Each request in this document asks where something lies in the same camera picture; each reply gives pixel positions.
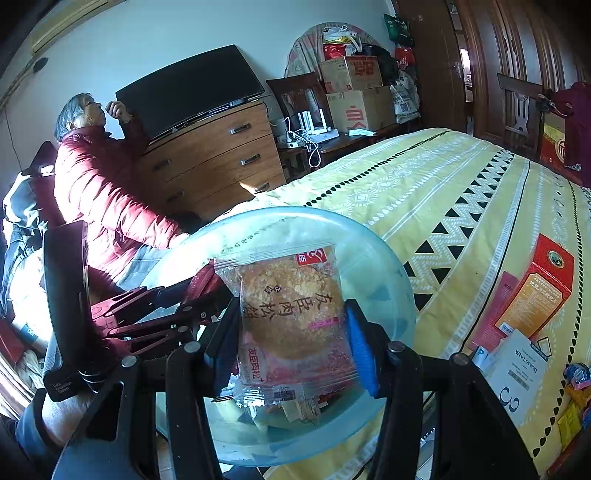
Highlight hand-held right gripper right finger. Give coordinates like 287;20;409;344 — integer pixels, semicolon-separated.
345;299;539;480

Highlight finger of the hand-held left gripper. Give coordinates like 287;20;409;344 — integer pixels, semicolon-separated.
90;265;232;324
95;314;218;365

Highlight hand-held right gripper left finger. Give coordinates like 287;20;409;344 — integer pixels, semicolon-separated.
51;298;243;480

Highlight square meat floss cake packet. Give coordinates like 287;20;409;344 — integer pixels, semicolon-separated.
215;244;361;409

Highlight clear blue plastic bowl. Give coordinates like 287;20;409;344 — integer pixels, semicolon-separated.
143;205;419;467

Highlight pile of snack packets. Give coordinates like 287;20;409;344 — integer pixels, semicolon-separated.
554;362;591;455

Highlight person's left hand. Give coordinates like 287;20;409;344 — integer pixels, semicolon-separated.
39;383;100;446

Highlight flat red box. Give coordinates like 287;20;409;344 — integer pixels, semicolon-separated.
471;271;520;356

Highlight wooden dresser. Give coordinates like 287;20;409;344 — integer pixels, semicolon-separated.
139;99;287;222

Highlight white cardboard box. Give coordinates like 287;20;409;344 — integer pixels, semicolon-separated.
485;330;555;428

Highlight orange red medicine box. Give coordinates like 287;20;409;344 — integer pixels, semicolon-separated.
495;233;575;340

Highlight black television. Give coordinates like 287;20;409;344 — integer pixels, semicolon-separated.
115;45;266;141

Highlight white power strip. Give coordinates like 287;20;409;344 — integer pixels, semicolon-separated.
277;131;315;149

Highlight white router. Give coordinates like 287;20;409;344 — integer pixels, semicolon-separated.
298;108;340;139

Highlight cardboard box red print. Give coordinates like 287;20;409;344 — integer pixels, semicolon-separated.
325;87;398;132
320;55;384;93

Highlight dark wooden chair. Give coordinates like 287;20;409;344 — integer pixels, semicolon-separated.
266;74;338;178

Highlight white printed sack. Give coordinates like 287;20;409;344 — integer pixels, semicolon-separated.
390;71;422;124

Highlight red gold gift box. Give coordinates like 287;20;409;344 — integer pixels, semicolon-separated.
538;111;583;178

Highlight carved wooden chair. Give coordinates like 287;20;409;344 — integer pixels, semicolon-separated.
496;73;555;158

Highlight round folding table top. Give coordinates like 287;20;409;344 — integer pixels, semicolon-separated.
285;21;365;79

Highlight red plastic bag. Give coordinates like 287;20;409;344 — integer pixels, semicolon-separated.
323;41;356;61

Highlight maroon clothes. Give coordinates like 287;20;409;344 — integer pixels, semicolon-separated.
538;82;591;188

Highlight green hanging bag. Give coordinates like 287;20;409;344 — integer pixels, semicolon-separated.
383;14;411;44

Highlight wooden wardrobe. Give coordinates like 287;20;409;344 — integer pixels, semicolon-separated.
394;0;591;139

